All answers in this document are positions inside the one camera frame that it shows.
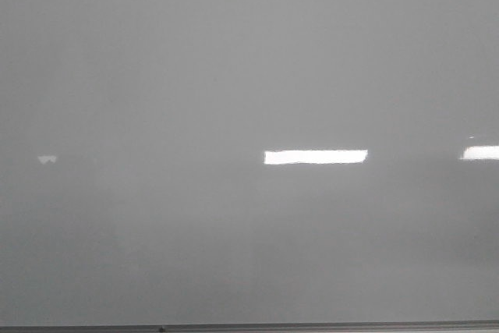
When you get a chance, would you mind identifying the white glossy whiteboard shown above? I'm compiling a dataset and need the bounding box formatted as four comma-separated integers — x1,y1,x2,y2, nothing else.
1,0,498,325

